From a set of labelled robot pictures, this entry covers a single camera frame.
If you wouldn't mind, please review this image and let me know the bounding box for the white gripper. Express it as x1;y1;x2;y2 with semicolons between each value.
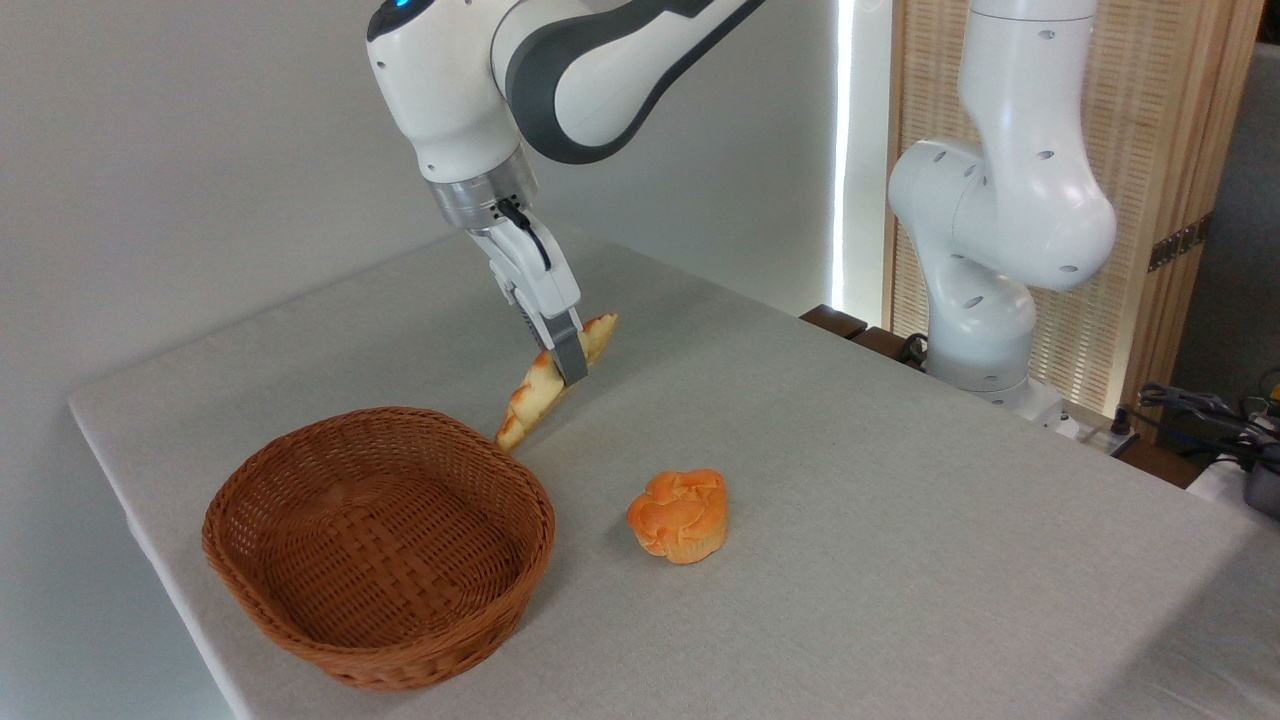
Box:
466;207;592;388

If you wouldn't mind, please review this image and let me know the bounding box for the braided golden bread loaf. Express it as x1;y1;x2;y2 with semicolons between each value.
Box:
494;312;620;454

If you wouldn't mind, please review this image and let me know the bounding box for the orange muffin bread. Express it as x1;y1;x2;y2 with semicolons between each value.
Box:
625;468;730;566

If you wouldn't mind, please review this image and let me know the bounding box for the brown wicker basket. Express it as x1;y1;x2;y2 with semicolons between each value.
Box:
201;405;558;694

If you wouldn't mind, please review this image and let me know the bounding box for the dark brown wooden block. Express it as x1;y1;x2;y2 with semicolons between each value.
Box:
799;304;870;342
850;325;927;373

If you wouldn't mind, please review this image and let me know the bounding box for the white power strip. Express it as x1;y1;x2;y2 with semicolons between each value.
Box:
1040;398;1142;453

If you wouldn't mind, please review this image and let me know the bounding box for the dark brown wooden board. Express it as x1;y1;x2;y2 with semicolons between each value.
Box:
1118;438;1205;491

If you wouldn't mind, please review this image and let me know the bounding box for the dark metal screen hinge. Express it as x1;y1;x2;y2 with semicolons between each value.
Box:
1147;212;1214;274

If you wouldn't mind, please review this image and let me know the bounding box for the wooden slatted folding screen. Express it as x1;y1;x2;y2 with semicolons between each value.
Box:
884;0;1267;443

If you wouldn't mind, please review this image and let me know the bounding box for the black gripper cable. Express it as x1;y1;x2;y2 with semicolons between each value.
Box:
496;198;554;273

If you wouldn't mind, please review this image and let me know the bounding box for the black cable bundle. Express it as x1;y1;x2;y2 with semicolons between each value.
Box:
1136;381;1280;463

